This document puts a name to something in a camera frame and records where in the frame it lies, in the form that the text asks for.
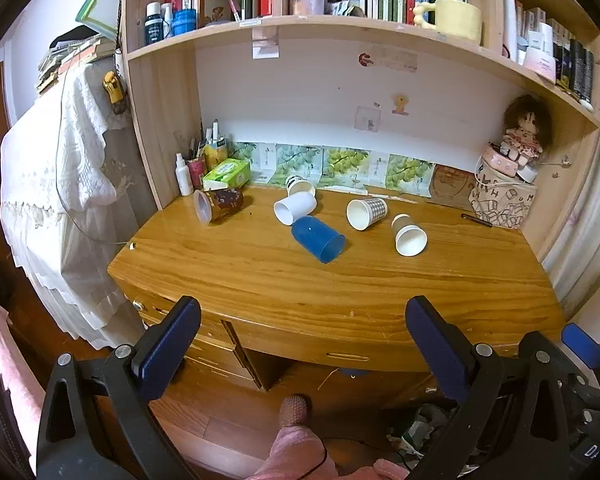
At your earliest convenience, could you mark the wooden bookshelf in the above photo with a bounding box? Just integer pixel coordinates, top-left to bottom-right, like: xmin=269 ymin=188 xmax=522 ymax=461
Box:
xmin=120 ymin=0 xmax=600 ymax=306

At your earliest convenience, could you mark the wooden desk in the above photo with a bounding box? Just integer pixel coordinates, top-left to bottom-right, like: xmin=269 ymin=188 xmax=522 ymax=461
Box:
xmin=107 ymin=182 xmax=569 ymax=411

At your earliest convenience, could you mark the white lace cloth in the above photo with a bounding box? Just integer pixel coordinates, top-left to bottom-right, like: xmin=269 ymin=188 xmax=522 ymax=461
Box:
xmin=0 ymin=62 xmax=150 ymax=352

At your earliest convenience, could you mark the blue jar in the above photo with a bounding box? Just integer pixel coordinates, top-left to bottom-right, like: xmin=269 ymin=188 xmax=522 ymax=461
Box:
xmin=172 ymin=9 xmax=198 ymax=37

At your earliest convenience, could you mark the brown cartoon card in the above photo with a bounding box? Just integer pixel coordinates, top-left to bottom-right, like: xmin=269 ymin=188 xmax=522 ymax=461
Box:
xmin=431 ymin=164 xmax=481 ymax=212

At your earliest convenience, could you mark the patterned fabric bag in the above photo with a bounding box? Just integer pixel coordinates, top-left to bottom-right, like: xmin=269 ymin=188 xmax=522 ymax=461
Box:
xmin=469 ymin=177 xmax=537 ymax=231

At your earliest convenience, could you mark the yellow mug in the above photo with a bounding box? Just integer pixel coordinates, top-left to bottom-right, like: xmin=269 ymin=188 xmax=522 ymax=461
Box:
xmin=412 ymin=0 xmax=483 ymax=45

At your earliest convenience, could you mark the white spray bottle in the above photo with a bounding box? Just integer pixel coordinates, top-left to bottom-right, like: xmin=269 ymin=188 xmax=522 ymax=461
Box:
xmin=175 ymin=153 xmax=194 ymax=197

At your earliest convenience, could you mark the checkered paper cup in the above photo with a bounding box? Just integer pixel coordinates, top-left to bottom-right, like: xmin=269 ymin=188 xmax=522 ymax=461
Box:
xmin=346 ymin=197 xmax=388 ymax=231

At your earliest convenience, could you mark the green framed board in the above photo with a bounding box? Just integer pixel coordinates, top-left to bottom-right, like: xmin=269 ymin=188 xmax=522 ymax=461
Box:
xmin=75 ymin=0 xmax=127 ymax=42

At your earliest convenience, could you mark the red pen holder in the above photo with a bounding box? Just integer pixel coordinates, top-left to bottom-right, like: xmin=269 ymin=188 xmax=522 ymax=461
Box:
xmin=186 ymin=156 xmax=206 ymax=191

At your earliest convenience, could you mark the dark blue bottle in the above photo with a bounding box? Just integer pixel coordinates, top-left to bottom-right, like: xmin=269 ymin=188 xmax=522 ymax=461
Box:
xmin=144 ymin=2 xmax=164 ymax=46

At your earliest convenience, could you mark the green tissue box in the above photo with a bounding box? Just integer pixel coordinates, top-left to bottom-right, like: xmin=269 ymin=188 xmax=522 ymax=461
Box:
xmin=202 ymin=158 xmax=251 ymax=192

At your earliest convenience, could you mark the brown cup with clear lid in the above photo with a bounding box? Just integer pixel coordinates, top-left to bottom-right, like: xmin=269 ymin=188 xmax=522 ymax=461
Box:
xmin=193 ymin=187 xmax=245 ymax=225

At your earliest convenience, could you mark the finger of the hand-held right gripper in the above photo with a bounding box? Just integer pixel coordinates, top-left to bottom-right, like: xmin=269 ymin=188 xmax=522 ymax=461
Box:
xmin=561 ymin=323 xmax=600 ymax=401

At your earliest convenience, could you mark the blue plastic cup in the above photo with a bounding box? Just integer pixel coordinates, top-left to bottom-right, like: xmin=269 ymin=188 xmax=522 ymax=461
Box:
xmin=291 ymin=215 xmax=347 ymax=265

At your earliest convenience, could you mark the black striped white cup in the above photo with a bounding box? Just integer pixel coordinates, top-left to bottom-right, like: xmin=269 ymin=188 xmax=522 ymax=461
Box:
xmin=285 ymin=175 xmax=317 ymax=198

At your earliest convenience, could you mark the row of dark books and boxes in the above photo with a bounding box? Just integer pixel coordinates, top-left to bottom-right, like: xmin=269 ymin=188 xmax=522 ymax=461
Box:
xmin=502 ymin=0 xmax=597 ymax=107

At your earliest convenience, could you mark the yellow-green pen holder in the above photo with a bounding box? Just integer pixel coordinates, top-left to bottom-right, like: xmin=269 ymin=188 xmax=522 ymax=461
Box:
xmin=203 ymin=142 xmax=228 ymax=173

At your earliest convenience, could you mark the brown-haired doll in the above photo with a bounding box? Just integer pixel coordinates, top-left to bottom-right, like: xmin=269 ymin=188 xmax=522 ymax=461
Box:
xmin=500 ymin=95 xmax=554 ymax=166

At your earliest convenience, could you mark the stack of papers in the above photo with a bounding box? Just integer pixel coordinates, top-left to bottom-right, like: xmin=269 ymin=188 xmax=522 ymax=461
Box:
xmin=36 ymin=34 xmax=117 ymax=95

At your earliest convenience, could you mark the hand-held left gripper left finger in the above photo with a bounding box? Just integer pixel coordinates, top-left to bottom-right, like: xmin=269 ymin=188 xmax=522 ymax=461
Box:
xmin=36 ymin=295 xmax=203 ymax=480

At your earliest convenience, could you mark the white curtain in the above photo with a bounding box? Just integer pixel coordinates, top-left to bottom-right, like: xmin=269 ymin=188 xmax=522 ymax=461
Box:
xmin=542 ymin=125 xmax=600 ymax=313

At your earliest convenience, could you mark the plain white cup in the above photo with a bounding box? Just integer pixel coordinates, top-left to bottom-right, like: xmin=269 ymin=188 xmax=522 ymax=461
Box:
xmin=273 ymin=193 xmax=317 ymax=226

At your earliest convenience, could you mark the pink cloth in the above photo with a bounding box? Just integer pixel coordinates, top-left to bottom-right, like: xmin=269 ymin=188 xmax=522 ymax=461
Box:
xmin=0 ymin=299 xmax=47 ymax=467

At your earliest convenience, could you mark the grape print card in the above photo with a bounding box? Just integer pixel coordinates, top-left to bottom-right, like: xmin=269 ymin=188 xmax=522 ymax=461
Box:
xmin=230 ymin=141 xmax=277 ymax=184
xmin=384 ymin=152 xmax=436 ymax=195
xmin=322 ymin=146 xmax=376 ymax=188
xmin=275 ymin=144 xmax=324 ymax=186

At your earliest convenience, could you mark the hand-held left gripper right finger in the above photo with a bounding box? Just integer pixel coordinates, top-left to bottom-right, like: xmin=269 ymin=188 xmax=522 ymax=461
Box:
xmin=404 ymin=295 xmax=570 ymax=480

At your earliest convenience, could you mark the grey banded paper cup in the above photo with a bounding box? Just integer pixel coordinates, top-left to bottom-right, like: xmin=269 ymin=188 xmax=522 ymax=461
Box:
xmin=391 ymin=213 xmax=427 ymax=257

